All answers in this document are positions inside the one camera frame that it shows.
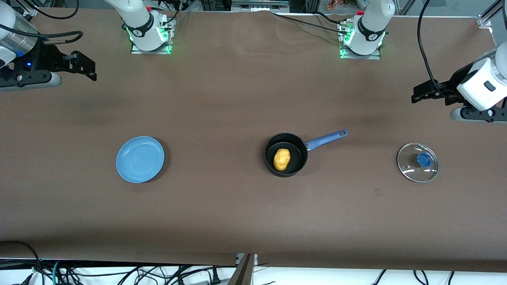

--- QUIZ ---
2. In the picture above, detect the glass lid with blue knob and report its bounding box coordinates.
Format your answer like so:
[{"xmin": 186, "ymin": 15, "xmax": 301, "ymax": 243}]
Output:
[{"xmin": 397, "ymin": 143, "xmax": 439, "ymax": 183}]

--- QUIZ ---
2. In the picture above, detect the yellow potato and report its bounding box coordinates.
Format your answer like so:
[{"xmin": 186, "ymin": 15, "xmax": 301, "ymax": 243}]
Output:
[{"xmin": 273, "ymin": 148, "xmax": 291, "ymax": 171}]

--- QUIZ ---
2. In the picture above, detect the blue round plate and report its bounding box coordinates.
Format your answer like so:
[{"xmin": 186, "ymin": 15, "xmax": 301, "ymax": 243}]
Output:
[{"xmin": 116, "ymin": 136, "xmax": 165, "ymax": 183}]

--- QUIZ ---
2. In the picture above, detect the brown table cover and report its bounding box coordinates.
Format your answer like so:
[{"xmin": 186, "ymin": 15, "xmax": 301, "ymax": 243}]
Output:
[{"xmin": 0, "ymin": 8, "xmax": 507, "ymax": 273}]

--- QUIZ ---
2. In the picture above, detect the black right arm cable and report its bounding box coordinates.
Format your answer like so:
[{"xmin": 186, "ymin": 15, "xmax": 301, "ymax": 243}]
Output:
[{"xmin": 0, "ymin": 0, "xmax": 84, "ymax": 44}]

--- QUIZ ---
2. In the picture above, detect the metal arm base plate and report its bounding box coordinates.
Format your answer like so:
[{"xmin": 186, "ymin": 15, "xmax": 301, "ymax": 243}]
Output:
[
  {"xmin": 130, "ymin": 12, "xmax": 173, "ymax": 55},
  {"xmin": 339, "ymin": 20, "xmax": 381, "ymax": 60}
]

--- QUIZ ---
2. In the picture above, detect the black pot with blue handle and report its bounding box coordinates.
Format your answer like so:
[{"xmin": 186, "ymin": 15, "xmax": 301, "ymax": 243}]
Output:
[{"xmin": 264, "ymin": 129, "xmax": 349, "ymax": 178}]

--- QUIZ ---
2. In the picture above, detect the short black table cable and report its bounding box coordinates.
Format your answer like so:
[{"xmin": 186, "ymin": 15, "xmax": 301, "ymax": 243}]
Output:
[{"xmin": 313, "ymin": 11, "xmax": 350, "ymax": 25}]

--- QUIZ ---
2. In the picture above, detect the long black table cable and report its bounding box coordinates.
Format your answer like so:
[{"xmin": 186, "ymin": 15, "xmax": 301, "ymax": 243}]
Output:
[{"xmin": 273, "ymin": 13, "xmax": 346, "ymax": 34}]

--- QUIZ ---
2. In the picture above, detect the aluminium rail with connectors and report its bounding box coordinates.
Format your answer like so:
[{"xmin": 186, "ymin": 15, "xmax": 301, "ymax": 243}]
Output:
[{"xmin": 231, "ymin": 0, "xmax": 290, "ymax": 12}]

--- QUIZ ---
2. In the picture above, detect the black looped floor cable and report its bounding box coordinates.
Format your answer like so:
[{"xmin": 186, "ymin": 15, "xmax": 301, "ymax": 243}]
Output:
[{"xmin": 0, "ymin": 240, "xmax": 45, "ymax": 285}]

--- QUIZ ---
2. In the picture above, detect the aluminium frame profile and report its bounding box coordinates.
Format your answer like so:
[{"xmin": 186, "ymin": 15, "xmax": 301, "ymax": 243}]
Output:
[{"xmin": 227, "ymin": 253, "xmax": 258, "ymax": 285}]

